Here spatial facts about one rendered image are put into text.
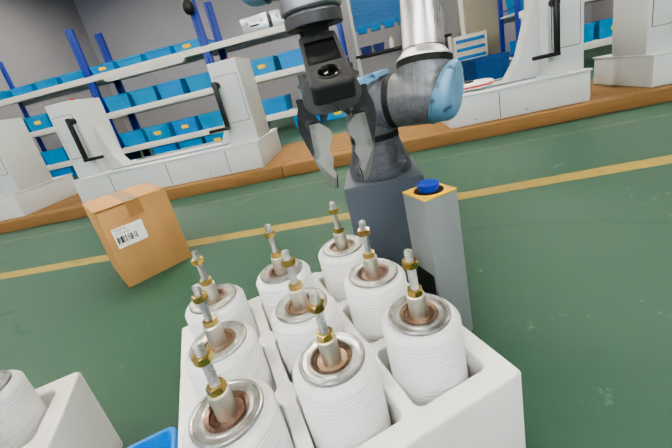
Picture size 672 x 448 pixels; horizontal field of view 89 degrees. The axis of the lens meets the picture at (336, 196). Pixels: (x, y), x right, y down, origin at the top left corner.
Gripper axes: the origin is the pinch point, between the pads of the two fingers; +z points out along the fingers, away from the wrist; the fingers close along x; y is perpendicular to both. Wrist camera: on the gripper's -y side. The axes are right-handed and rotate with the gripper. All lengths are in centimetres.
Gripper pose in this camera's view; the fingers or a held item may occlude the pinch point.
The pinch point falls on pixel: (349, 176)
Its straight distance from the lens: 45.8
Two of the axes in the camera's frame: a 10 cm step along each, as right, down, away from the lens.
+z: 2.2, 9.2, 3.2
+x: -9.7, 2.4, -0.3
